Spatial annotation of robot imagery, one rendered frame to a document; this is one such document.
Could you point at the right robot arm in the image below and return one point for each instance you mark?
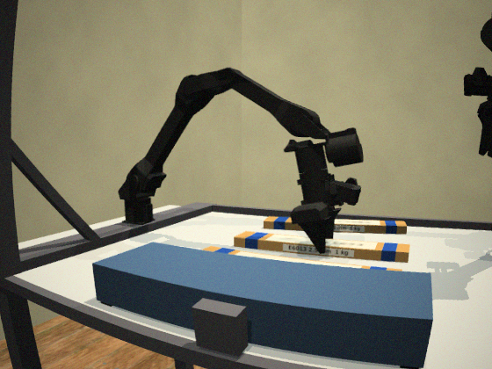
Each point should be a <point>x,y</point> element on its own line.
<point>483,84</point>

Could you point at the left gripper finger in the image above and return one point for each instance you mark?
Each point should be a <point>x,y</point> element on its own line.
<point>316,233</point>
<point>329,229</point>

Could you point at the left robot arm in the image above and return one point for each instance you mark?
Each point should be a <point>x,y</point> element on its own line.
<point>194,93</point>

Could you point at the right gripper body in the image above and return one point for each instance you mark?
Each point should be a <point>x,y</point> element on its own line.
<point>487,106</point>

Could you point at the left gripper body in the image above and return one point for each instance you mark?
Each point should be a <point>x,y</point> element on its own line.
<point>312,208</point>

